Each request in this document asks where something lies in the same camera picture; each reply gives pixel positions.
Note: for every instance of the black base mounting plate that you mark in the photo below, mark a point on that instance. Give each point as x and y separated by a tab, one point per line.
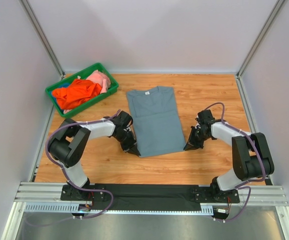
146	197

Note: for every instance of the orange t shirt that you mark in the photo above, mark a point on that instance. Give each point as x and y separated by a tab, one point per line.
81	91

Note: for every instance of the aluminium corner post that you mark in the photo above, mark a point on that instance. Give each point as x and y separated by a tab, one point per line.
279	4
28	9

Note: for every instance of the aluminium frame rail front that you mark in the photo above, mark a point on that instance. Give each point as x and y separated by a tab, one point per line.
45	197

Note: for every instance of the grey-blue t shirt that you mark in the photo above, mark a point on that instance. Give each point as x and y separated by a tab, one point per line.
156	121

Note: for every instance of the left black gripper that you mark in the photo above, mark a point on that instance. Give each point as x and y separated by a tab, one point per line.
127	144

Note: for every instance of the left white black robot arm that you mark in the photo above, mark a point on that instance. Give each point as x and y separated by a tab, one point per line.
66	145

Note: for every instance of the pink t shirt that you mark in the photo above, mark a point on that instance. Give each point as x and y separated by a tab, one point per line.
101	79

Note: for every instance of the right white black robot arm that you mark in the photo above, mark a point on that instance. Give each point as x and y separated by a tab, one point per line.
251	158

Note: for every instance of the right aluminium corner post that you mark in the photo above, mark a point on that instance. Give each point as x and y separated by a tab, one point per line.
279	4

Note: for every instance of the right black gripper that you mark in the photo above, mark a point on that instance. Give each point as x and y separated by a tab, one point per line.
196	139

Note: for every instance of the green plastic bin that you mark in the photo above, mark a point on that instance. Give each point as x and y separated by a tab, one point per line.
83	74

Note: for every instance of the left aluminium corner post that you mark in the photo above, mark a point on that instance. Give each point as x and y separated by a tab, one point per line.
28	9

